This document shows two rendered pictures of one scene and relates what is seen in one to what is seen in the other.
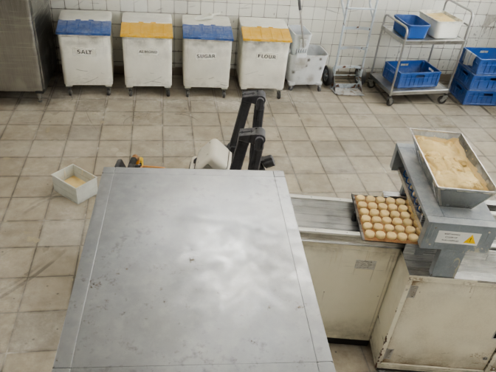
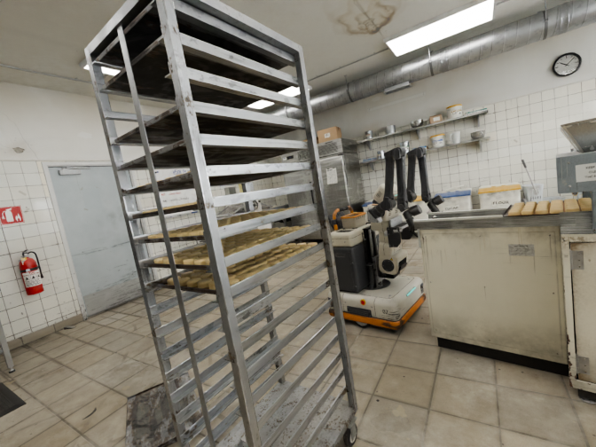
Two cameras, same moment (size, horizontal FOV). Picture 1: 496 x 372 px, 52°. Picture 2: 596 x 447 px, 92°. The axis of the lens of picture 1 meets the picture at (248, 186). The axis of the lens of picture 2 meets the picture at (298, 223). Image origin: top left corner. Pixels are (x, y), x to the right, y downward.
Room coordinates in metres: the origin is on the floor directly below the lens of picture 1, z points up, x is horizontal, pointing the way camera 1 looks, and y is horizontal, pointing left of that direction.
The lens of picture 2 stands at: (0.17, -0.90, 1.23)
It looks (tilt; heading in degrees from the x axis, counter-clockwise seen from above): 7 degrees down; 45
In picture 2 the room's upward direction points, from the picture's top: 9 degrees counter-clockwise
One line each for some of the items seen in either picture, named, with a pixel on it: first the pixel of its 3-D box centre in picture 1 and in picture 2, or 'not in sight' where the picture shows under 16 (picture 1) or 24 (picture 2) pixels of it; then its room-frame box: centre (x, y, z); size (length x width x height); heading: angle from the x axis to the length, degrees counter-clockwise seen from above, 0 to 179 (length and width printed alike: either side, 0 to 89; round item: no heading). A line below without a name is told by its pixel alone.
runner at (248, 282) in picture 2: not in sight; (282, 263); (0.85, -0.10, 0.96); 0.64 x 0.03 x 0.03; 9
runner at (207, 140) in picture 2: not in sight; (261, 143); (0.85, -0.10, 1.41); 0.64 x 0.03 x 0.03; 9
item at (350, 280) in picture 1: (321, 274); (490, 282); (2.21, -0.49, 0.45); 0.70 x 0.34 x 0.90; 92
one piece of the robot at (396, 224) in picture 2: not in sight; (398, 230); (2.36, 0.15, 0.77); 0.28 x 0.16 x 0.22; 2
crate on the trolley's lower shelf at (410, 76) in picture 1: (410, 74); not in sight; (6.00, -1.84, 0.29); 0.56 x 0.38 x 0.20; 110
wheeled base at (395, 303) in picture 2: not in sight; (376, 296); (2.35, 0.44, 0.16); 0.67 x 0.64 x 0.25; 92
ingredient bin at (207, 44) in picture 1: (205, 57); (455, 212); (5.61, 0.64, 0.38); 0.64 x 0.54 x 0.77; 11
